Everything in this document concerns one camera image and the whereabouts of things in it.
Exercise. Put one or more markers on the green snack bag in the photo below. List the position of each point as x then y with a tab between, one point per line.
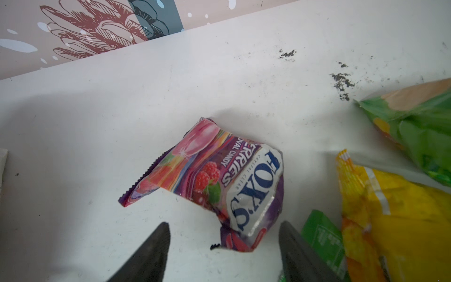
326	240
418	120

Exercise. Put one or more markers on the yellow snack bag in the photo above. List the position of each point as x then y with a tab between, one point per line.
393	230

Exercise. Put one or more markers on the white printed paper bag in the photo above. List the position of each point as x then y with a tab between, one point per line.
3	160

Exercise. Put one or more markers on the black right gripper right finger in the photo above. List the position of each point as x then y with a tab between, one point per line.
300	262

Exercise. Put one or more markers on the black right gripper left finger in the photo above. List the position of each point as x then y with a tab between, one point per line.
148	263

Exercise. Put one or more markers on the purple Fox's berries candy bag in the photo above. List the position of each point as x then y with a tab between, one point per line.
238	179

